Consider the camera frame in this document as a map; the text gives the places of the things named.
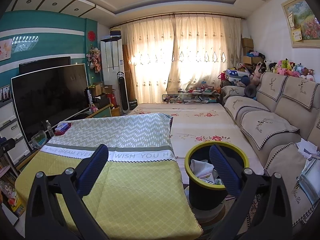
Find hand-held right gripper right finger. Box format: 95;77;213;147
209;144;294;240

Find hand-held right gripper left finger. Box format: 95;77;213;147
24;144;109;240

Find black yellow-rimmed waste bin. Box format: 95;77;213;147
184;141;250;210

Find white drawer cabinet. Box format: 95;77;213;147
0;99;32;167

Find shelf of books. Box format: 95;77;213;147
0;155;25;217

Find clear water bottle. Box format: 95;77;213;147
45;120;54;138

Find green yellow patterned tablecloth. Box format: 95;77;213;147
15;112;203;240

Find small photo frames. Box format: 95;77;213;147
0;85;10;102

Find red blue card box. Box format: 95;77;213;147
54;122;72;133

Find cream floral sheet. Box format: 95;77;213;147
131;102;265;178

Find beige sofa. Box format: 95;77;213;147
220;72;320;228

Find large curved television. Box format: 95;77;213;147
11;64;90;143

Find glass coffee table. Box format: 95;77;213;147
162;91;220;104

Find open cardboard box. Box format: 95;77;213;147
91;82;114;97

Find white tower fan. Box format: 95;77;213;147
117;72;130;113

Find white papers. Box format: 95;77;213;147
295;140;320;160

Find clear plastic bag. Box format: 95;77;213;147
299;157;320;204

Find small black television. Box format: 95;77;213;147
19;56;72;74

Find star print bag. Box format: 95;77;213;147
225;69;250;84

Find artificial flower decoration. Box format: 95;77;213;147
86;44;102;73

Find white standing air conditioner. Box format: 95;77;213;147
100;38;125;99

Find cream embroidered curtain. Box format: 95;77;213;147
166;14;243;93
122;16;175;104

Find pile of plush toys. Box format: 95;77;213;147
250;59;316;82

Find stack of cardboard boxes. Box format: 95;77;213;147
241;37;254;64

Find wooden curtain rod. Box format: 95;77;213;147
110;12;247;28

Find framed flower painting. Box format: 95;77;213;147
280;0;320;47

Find pink wall picture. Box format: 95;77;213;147
0;39;13;61

